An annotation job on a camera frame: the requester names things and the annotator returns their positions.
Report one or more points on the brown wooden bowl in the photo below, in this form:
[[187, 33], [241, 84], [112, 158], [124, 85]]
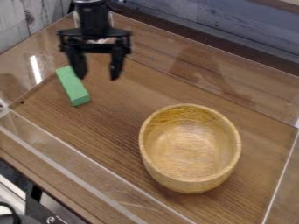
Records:
[[190, 147]]

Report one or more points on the green rectangular block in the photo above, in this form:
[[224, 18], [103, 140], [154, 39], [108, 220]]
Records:
[[72, 86]]

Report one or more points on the clear acrylic front wall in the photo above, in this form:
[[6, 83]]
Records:
[[87, 188]]

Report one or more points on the clear acrylic corner bracket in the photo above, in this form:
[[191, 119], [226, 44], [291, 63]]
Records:
[[95, 25]]

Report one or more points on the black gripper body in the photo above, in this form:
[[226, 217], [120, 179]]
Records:
[[76, 36]]

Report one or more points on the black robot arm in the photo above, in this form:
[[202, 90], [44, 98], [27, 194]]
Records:
[[95, 4]]

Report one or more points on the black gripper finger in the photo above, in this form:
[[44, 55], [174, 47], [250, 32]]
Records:
[[118, 57], [78, 61]]

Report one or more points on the black metal table bracket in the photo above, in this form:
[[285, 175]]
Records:
[[36, 210]]

